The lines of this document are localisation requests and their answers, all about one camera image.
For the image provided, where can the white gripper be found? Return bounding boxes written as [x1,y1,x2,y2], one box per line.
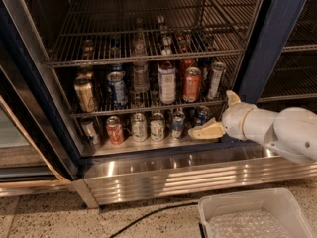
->
[188,90,256,141]

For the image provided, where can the red coke can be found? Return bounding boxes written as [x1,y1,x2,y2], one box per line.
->
[182,67,201,103]

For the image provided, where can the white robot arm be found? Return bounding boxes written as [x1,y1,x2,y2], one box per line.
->
[188,90,317,164]

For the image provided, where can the blue pepsi can bottom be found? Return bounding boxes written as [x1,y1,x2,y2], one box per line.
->
[193,105,210,126]

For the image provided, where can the blue silver can bottom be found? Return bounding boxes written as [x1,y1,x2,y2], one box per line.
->
[171,111,185,140]

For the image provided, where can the silver slim can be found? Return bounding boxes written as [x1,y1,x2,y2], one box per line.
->
[207,61,227,99]

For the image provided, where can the green white can right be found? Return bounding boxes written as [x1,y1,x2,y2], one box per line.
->
[150,113,165,142]

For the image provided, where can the green white can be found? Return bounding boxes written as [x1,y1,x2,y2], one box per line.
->
[132,113,148,142]
[150,113,165,142]

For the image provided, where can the red bottle behind coke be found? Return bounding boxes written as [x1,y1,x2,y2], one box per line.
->
[179,40,196,80]

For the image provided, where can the green white can left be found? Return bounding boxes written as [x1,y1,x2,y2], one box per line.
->
[132,113,148,142]

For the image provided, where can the blue pepsi can middle shelf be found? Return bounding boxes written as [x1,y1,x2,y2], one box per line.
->
[107,71,128,107]

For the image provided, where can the red can bottom shelf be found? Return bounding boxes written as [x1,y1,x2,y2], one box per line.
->
[106,116,124,145]

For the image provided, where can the dark blue fridge pillar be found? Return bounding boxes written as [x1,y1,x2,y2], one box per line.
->
[233,0,306,104]

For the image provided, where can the steel fridge base grille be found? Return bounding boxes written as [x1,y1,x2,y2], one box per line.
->
[83,144,317,205]

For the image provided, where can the silver can bottom left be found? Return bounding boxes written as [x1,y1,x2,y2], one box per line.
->
[80,118,100,145]

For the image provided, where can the gold can middle shelf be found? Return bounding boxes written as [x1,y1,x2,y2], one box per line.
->
[74,76,97,113]

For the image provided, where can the open fridge door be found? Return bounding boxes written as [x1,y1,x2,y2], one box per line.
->
[0,0,77,196]

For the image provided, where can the white label drink bottle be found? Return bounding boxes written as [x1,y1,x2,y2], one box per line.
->
[158,48,177,105]

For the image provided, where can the clear water bottle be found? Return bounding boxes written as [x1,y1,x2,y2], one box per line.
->
[133,39,150,93]

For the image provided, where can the clear plastic bin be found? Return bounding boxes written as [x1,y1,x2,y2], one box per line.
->
[198,188,315,238]

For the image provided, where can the black floor cable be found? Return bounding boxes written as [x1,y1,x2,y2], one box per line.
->
[108,200,199,238]

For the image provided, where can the middle wire shelf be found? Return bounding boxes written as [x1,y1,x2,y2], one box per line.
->
[70,55,242,119]

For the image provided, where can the wire shelf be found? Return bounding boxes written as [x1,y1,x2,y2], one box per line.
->
[70,55,242,119]
[49,0,262,68]

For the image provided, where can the top wire shelf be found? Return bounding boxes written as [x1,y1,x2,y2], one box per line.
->
[49,0,262,68]

